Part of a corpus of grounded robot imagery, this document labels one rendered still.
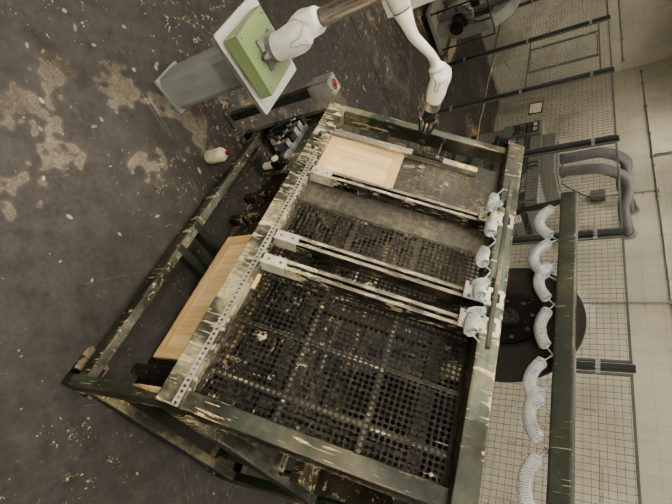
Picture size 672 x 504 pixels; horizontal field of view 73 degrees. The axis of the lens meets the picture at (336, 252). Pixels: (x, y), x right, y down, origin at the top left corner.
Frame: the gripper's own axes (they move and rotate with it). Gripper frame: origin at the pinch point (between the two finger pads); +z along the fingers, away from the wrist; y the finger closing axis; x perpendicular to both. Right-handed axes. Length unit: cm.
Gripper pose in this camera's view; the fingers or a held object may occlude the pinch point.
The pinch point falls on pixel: (423, 137)
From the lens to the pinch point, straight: 292.6
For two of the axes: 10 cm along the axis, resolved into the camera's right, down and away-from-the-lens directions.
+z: -0.7, 6.0, 8.0
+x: -3.2, 7.5, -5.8
